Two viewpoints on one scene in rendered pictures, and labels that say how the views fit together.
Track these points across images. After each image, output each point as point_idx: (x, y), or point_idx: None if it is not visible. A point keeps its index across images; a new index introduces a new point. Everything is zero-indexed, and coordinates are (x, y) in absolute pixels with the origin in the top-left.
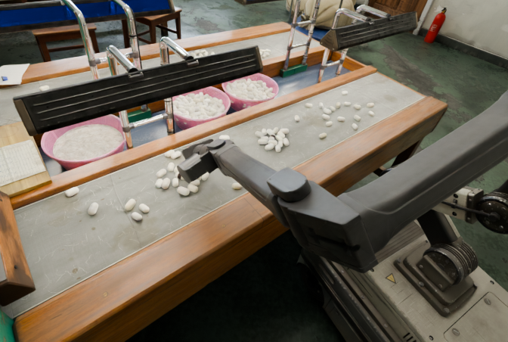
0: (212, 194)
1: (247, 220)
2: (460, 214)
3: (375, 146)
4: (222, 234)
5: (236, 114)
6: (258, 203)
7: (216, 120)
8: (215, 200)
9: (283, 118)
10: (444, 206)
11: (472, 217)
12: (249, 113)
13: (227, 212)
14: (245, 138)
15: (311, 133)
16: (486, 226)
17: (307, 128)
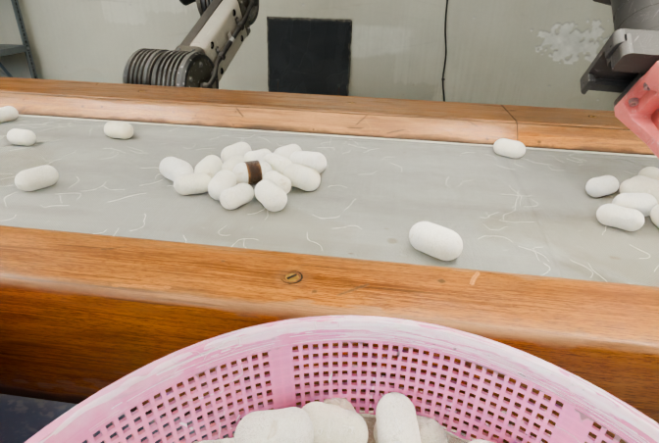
0: (589, 169)
1: (534, 109)
2: (244, 31)
3: (105, 83)
4: (599, 113)
5: (233, 281)
6: (489, 111)
7: (406, 305)
8: (586, 160)
9: (53, 213)
10: (234, 42)
11: (248, 23)
12: (162, 249)
13: (573, 121)
14: (331, 223)
15: (114, 151)
16: (251, 22)
17: (85, 162)
